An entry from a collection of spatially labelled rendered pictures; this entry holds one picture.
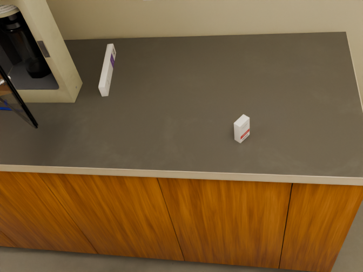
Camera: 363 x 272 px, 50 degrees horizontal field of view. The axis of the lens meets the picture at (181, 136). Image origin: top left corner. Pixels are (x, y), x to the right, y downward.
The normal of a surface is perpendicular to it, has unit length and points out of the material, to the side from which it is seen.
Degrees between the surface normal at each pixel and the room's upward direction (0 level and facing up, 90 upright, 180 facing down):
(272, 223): 90
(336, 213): 90
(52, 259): 0
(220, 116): 0
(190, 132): 0
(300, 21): 90
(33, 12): 90
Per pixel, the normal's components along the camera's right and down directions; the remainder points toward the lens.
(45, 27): 0.98, 0.02
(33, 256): -0.14, -0.63
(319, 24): -0.13, 0.78
